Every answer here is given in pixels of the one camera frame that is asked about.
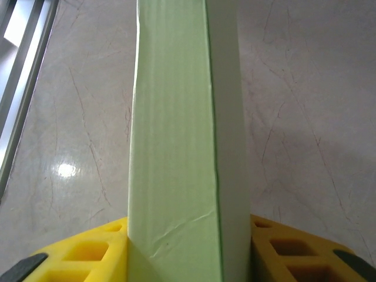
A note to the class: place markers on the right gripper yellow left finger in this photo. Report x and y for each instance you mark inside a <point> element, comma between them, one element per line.
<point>88,249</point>

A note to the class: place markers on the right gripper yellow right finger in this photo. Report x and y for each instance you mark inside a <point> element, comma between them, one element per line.
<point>293,252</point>

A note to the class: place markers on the light green paper box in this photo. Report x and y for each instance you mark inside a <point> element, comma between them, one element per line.
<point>176,132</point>

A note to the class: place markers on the long aluminium frame rail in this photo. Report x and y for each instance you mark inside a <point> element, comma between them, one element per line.
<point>20,73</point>

